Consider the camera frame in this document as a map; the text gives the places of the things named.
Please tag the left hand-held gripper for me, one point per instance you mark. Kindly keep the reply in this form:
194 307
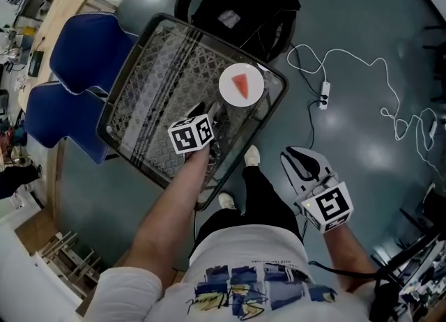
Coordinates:
190 134

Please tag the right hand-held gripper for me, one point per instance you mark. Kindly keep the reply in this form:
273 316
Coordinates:
329 205

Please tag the white round plate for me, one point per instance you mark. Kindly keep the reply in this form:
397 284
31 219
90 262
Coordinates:
228 94

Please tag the red watermelon slice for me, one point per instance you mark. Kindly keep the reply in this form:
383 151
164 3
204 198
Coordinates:
242 85

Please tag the person's right forearm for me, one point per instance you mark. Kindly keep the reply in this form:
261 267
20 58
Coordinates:
348 254

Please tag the person's left forearm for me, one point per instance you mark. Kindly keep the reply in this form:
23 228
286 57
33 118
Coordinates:
174 209

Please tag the black glass-top patterned table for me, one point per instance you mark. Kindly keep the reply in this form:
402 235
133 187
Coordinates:
153 80

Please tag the person's black trousers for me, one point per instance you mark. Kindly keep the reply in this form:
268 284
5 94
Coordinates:
268 202

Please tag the person's right white shoe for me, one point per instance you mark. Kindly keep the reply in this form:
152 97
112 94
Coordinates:
251 155

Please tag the person's white shoe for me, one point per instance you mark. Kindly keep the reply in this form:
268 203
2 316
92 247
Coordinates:
251 155
226 200

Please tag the white power strip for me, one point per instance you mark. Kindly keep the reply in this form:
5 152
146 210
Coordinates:
324 95

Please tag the person's left white shoe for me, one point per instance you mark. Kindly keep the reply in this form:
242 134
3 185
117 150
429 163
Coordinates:
226 200

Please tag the person's white printed t-shirt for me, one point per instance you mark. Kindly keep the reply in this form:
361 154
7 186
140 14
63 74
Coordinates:
244 278

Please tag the blue chair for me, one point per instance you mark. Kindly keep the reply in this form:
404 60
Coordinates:
90 52
66 122

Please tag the cluttered black desk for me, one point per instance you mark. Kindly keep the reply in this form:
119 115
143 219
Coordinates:
414 254

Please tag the black stand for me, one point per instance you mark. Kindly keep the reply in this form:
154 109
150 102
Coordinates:
437 59

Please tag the light wooden table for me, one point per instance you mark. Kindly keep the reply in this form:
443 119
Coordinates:
66 7

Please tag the dark green box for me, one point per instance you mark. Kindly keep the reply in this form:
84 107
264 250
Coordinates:
36 63

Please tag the wooden rack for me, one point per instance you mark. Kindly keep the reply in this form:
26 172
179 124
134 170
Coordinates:
69 256

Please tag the white cabinet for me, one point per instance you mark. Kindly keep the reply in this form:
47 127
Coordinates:
31 272

